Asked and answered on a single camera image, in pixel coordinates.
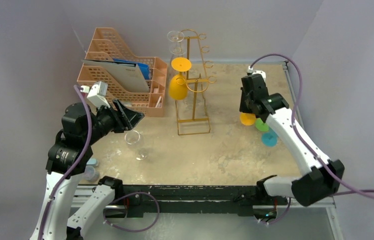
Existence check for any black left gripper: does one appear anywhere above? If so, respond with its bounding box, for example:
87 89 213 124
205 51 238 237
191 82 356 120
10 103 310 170
84 97 144 144

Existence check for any yellow plastic goblet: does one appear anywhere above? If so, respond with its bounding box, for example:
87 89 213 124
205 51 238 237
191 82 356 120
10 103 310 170
168 57 192 101
239 112 257 126

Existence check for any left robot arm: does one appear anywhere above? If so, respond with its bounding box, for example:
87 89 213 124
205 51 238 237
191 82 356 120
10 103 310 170
30 99 145 240

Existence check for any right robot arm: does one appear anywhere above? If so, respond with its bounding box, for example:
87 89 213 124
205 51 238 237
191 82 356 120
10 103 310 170
239 73 345 207

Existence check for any green plastic goblet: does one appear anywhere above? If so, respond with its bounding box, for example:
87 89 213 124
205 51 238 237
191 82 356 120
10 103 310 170
254 118 270 133

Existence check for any grey paper folder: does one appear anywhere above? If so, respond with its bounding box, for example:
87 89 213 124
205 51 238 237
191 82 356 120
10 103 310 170
82 59 152 93

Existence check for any blue plastic goblet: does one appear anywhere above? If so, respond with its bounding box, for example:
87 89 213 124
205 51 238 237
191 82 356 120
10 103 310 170
261 128 278 147

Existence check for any blue folder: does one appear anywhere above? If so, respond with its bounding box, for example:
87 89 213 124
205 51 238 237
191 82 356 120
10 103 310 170
112 58 151 81

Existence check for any blue small container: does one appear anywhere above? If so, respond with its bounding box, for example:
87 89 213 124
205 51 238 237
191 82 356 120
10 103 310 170
86 158 99 168

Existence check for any small clear plastic cup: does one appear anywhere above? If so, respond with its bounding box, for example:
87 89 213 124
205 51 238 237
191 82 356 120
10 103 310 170
82 165 100 182

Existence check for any peach plastic file organizer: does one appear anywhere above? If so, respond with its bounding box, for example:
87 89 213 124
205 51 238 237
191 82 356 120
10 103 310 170
77 27 168 117

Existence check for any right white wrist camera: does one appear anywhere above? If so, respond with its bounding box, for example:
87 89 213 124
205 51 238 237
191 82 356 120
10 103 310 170
246 65 267 81

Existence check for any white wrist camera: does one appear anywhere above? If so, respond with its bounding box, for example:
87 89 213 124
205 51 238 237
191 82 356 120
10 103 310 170
80 81 111 109
246 65 267 81

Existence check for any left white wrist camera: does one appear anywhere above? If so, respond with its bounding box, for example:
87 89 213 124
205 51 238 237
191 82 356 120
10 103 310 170
80 81 111 109

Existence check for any gold wire wine glass rack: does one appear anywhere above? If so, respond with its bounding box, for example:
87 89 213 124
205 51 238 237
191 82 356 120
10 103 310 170
169 29 217 136

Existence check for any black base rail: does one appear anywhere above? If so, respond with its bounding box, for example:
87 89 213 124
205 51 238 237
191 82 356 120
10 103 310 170
111 184 288 219

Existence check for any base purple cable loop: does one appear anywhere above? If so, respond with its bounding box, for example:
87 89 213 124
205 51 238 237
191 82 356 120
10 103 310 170
103 191 160 233

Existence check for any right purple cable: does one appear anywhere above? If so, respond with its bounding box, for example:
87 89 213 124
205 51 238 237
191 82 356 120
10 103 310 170
249 53 374 201

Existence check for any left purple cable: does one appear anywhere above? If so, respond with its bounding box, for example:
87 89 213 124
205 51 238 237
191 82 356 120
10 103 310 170
37 85 93 240

